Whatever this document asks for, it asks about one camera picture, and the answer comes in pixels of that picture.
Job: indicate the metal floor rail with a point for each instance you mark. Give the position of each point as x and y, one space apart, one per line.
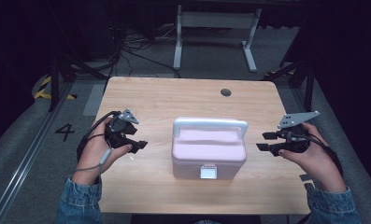
21 161

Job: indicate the yellow black hazard tape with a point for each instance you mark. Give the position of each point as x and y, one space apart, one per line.
44 90

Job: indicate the black tripod stand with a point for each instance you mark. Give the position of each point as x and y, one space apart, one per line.
54 81
307 84

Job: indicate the person's right hand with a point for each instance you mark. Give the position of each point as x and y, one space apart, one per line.
320 161

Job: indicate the white metal desk frame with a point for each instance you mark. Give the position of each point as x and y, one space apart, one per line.
216 20

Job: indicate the dark round table grommet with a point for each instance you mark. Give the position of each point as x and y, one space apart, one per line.
225 92

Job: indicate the person's left hand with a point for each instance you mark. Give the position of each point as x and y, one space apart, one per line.
94 155

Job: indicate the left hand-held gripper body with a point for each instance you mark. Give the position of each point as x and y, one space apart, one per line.
119 137

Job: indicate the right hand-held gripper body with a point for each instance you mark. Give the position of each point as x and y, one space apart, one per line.
293 143

